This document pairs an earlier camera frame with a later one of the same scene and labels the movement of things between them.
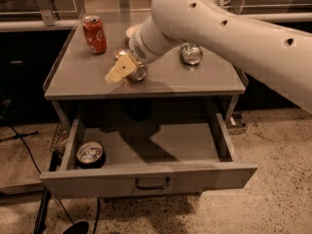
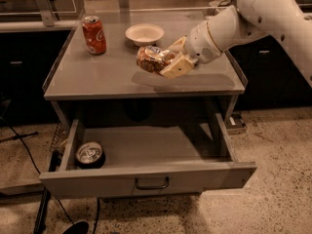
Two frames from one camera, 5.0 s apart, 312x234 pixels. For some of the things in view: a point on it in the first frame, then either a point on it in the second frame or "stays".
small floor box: x=235 y=124 stays
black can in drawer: x=91 y=155 stays
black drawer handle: x=151 y=187 stays
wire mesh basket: x=60 y=137 stays
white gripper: x=136 y=47 -> x=199 y=43
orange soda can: x=139 y=73 -> x=153 y=58
